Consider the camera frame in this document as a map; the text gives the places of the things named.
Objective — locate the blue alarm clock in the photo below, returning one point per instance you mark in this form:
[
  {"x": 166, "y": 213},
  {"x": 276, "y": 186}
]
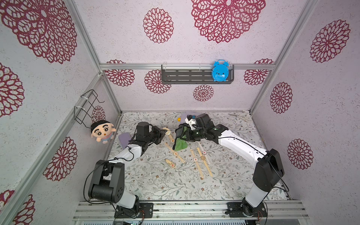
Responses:
[{"x": 220, "y": 71}]

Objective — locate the beige watch long right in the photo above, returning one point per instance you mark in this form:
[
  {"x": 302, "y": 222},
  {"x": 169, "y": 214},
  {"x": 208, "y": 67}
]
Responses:
[{"x": 203, "y": 158}]

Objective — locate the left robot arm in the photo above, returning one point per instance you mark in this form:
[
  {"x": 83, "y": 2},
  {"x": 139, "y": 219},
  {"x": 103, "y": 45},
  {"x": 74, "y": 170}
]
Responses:
[{"x": 107, "y": 183}]

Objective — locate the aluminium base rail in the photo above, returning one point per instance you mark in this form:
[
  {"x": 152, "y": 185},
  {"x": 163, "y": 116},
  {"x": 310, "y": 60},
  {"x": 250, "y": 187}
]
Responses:
[{"x": 221, "y": 210}]

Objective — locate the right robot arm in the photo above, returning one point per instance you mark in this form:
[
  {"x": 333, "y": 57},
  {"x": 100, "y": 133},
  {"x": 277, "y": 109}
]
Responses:
[{"x": 268, "y": 167}]

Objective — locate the green cleaning cloth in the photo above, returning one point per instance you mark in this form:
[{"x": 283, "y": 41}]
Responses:
[{"x": 180, "y": 142}]

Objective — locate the beige watch long centre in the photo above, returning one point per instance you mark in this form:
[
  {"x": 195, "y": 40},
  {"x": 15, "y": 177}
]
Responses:
[{"x": 195, "y": 159}]

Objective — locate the black wire rack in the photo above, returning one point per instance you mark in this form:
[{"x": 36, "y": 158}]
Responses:
[{"x": 81, "y": 112}]

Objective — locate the grey wall shelf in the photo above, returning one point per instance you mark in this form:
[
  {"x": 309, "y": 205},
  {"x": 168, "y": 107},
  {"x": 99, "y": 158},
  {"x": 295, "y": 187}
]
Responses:
[{"x": 191, "y": 76}]

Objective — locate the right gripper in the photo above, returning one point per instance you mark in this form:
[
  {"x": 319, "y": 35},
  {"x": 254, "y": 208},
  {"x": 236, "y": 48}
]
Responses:
[{"x": 185, "y": 133}]

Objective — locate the cartoon boy plush doll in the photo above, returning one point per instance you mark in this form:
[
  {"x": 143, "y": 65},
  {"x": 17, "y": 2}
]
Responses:
[{"x": 103, "y": 131}]

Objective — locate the beige watch short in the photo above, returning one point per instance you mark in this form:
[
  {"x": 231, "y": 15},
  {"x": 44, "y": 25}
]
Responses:
[{"x": 168, "y": 131}]

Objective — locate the beige watch folded top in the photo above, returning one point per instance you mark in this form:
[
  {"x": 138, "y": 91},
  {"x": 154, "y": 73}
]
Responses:
[{"x": 171, "y": 138}]

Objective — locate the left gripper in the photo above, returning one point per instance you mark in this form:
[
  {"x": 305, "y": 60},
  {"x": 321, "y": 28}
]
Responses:
[{"x": 160, "y": 134}]

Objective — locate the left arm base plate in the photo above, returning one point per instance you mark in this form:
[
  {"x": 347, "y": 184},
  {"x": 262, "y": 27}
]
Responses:
[{"x": 140, "y": 210}]

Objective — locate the beige watch lower left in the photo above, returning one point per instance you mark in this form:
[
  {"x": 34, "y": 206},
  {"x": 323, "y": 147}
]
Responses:
[{"x": 170, "y": 163}]

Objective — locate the purple pad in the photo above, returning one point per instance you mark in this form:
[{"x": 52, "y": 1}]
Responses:
[{"x": 124, "y": 140}]

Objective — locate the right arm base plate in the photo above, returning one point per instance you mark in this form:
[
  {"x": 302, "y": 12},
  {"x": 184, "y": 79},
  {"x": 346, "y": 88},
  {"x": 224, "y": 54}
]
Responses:
[{"x": 240, "y": 209}]

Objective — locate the purple tissue box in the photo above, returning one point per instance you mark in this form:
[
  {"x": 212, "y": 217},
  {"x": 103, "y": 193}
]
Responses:
[{"x": 184, "y": 116}]

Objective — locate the beige watch long diagonal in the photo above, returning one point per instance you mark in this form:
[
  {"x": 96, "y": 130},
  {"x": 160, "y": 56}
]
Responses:
[{"x": 175, "y": 153}]

